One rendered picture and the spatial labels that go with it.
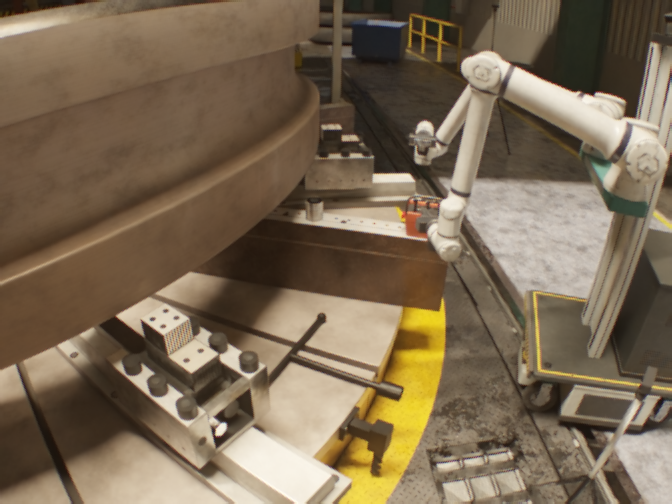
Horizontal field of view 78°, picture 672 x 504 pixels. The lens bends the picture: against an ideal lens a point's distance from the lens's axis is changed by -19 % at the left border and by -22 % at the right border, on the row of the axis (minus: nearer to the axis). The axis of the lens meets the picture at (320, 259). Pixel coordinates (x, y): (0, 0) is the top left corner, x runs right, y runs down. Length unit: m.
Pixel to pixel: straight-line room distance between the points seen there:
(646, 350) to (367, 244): 1.42
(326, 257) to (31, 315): 1.48
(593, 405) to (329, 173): 2.11
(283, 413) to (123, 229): 0.93
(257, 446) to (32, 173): 1.09
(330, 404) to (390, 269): 0.75
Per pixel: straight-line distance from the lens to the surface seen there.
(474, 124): 1.85
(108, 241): 1.47
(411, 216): 2.25
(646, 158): 1.68
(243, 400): 1.68
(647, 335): 2.33
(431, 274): 2.38
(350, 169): 3.27
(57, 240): 1.48
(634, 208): 1.92
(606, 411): 2.50
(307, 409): 1.96
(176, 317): 1.58
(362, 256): 2.38
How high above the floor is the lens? 1.77
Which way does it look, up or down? 31 degrees down
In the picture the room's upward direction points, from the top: 1 degrees clockwise
